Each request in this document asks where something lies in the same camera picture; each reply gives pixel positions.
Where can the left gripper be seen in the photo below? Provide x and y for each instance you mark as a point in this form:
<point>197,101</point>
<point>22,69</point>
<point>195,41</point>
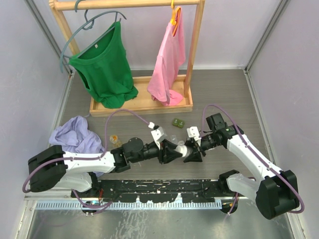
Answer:
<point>167,152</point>

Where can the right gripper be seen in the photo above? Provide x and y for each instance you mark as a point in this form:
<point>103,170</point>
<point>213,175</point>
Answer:
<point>195,156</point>

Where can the white pill bottle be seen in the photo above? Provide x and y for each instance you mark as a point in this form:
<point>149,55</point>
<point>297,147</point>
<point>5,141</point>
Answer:
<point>186,151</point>

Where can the clear pill box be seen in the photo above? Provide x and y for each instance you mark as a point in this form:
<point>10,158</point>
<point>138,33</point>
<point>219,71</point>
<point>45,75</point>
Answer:
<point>176,141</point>

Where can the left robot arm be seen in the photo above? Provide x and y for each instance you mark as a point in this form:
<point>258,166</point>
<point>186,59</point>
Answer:
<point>55,168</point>

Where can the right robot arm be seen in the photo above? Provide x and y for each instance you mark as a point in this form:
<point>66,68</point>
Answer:
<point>273,190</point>

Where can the clear bottle with orange pills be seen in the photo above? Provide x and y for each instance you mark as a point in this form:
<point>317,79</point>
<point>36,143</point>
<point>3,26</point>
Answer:
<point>115,141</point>

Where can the green pill box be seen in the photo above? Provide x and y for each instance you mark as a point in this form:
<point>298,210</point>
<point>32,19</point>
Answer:
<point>178,123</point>

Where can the wooden clothes rack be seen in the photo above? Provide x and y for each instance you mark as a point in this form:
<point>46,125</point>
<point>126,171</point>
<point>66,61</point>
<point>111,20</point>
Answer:
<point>143,103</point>

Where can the pink t-shirt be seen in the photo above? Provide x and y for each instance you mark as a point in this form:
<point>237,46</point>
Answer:
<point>169,59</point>

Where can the lavender cloth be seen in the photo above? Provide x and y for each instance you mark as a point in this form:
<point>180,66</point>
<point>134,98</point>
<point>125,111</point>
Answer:
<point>74,136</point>

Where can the green t-shirt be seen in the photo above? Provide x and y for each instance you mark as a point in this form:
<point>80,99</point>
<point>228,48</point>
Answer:
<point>104,70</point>

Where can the orange-yellow plastic hanger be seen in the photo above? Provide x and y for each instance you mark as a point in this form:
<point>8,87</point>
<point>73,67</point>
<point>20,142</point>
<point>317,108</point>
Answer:
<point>175,17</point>

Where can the grey-blue plastic hanger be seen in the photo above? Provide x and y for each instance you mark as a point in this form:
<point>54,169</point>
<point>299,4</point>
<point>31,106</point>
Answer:
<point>89,23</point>

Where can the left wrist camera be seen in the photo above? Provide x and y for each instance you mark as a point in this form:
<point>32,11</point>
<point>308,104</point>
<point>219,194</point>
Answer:
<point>157,133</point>

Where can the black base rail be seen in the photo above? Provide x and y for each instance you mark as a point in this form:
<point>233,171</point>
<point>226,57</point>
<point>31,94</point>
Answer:
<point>191,191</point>

